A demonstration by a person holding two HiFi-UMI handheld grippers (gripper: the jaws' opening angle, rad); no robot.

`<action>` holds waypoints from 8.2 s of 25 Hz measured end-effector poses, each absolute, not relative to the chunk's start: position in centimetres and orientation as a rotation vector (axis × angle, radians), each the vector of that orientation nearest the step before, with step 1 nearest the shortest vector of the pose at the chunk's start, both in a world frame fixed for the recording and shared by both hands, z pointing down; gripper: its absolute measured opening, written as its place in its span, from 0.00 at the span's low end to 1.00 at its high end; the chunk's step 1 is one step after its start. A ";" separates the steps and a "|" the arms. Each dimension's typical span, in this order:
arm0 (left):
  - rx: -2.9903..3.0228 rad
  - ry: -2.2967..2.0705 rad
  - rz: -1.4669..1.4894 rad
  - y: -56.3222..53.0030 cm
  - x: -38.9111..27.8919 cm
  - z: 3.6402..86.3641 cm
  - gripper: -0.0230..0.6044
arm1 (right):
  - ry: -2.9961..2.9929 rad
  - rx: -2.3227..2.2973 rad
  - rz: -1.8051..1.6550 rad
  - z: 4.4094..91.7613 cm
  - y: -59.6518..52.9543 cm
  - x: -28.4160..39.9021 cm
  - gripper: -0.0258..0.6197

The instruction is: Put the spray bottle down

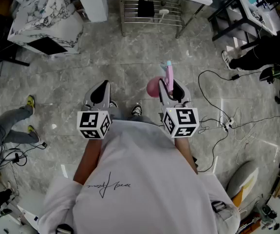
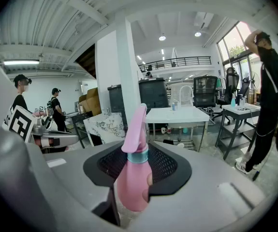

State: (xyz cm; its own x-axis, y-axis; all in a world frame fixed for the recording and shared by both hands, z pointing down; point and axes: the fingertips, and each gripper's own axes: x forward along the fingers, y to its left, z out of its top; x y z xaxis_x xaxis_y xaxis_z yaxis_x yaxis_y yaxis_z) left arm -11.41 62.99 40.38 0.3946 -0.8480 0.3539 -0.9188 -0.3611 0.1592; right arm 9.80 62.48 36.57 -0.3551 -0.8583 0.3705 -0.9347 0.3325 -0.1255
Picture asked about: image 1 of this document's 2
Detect black floor cable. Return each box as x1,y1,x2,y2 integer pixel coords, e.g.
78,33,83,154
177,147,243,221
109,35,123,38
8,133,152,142
197,69,240,173

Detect white power strip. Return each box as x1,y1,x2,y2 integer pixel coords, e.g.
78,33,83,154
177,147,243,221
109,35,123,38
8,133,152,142
224,117,235,132

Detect white basin on black frame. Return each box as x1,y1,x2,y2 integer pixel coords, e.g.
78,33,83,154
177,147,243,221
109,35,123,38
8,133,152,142
207,0,279,50

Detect marble sink cabinet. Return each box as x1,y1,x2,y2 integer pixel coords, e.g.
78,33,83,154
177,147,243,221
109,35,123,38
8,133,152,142
7,0,84,58

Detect gray chair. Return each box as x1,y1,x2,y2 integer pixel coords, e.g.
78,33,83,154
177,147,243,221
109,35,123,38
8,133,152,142
226,161,260,204

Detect white scoop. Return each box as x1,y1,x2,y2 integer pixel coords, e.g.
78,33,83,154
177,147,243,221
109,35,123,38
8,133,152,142
158,8,169,24

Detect pink spray bottle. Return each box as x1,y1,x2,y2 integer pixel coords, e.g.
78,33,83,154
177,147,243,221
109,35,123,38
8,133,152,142
146,60,175,99

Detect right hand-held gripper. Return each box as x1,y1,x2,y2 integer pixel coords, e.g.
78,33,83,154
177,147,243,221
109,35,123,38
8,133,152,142
158,78,200,139

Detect person's white shirt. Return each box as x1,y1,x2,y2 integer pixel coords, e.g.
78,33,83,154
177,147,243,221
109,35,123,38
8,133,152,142
37,119,242,234

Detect person's right leg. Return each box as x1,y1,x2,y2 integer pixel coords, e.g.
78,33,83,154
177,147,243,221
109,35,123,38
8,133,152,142
127,115,159,127

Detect person's right forearm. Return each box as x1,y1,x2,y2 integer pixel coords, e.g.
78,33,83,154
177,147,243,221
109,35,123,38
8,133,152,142
174,137,199,175

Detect person's left forearm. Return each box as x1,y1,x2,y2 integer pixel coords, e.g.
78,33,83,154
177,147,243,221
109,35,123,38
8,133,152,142
73,137,103,186

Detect black strap buckle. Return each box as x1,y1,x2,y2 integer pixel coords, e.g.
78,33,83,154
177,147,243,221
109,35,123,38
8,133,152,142
211,200,227,213

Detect chrome rack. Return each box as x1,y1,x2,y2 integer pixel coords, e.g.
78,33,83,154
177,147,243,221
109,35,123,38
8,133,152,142
119,0,205,39

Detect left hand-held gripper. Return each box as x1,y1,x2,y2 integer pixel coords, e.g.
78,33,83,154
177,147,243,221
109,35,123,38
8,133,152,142
76,79,118,140

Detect white curved partition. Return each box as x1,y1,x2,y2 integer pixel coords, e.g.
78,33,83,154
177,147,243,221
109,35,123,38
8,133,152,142
73,0,109,23

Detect black box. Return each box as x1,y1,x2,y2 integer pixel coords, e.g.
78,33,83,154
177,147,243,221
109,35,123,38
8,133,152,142
137,0,155,18

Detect person's right shoe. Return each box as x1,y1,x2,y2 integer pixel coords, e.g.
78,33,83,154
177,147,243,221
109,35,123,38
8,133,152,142
131,104,143,117

